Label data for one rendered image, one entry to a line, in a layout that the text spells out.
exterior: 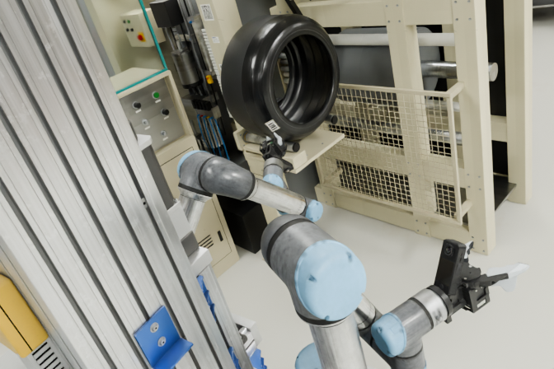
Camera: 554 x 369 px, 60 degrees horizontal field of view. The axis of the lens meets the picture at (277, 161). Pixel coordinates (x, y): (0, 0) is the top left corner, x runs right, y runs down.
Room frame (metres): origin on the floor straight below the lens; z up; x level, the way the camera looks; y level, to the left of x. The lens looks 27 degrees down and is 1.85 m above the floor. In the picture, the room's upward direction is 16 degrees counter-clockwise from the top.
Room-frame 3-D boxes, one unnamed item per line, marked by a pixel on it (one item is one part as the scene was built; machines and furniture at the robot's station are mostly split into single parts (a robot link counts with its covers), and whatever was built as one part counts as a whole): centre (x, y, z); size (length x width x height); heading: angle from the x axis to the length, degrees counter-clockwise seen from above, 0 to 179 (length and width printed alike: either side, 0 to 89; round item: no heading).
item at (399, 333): (0.69, -0.15, 1.04); 0.11 x 0.08 x 0.09; 112
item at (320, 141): (2.15, -0.10, 0.80); 0.37 x 0.36 x 0.02; 128
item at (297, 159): (2.06, 0.01, 0.83); 0.36 x 0.09 x 0.06; 38
